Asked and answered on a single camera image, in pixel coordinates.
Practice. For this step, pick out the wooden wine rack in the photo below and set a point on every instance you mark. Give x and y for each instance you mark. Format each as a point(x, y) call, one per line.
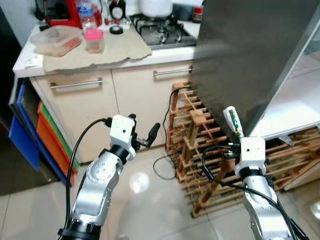
point(197, 117)

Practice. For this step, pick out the green flat board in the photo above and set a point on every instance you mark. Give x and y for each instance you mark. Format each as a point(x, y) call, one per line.
point(60, 132)

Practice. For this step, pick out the beige woven place mat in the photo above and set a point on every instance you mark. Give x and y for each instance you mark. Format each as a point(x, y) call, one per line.
point(115, 50)

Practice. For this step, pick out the blue flat board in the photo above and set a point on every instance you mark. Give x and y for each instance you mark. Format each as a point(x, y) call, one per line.
point(22, 142)

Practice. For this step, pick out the white kitchen counter cabinet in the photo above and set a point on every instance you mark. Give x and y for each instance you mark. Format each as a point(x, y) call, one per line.
point(130, 110)

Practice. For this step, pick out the clear water bottle blue label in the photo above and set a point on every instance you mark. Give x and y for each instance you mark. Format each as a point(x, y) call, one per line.
point(87, 15)

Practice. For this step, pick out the clear plastic food container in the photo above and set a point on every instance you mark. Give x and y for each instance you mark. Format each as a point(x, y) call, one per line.
point(55, 42)

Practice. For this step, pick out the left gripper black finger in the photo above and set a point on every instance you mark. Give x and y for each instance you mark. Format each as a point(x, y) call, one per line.
point(132, 117)
point(153, 133)

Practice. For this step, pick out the black gas hob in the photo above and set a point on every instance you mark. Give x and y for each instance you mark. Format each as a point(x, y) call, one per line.
point(165, 32)

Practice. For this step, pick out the black tape roll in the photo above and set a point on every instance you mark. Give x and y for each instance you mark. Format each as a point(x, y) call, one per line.
point(111, 29)

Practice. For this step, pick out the green white snack tube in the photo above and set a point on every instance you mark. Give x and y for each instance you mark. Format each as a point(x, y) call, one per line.
point(233, 122)

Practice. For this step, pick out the red coffee machine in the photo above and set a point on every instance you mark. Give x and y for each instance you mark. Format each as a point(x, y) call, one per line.
point(60, 12)

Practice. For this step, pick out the white side cabinet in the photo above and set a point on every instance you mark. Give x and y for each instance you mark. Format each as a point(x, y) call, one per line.
point(305, 175)

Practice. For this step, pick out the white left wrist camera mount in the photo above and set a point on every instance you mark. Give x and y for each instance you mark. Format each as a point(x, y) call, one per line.
point(121, 131)

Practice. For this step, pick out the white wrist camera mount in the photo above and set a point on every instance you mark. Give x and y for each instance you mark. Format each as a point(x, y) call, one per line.
point(121, 131)
point(252, 152)

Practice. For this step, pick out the orange flat board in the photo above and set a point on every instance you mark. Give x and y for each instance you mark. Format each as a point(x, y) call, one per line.
point(52, 140)

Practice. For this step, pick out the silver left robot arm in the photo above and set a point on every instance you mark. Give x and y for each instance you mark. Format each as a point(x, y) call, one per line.
point(100, 185)

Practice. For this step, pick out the small container with pink lid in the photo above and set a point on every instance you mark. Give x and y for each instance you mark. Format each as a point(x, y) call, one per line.
point(93, 37)

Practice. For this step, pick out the dark glass bottle round label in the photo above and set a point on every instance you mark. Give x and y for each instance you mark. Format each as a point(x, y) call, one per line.
point(117, 10)

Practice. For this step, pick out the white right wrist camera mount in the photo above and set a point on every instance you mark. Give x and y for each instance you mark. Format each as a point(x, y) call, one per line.
point(252, 152)

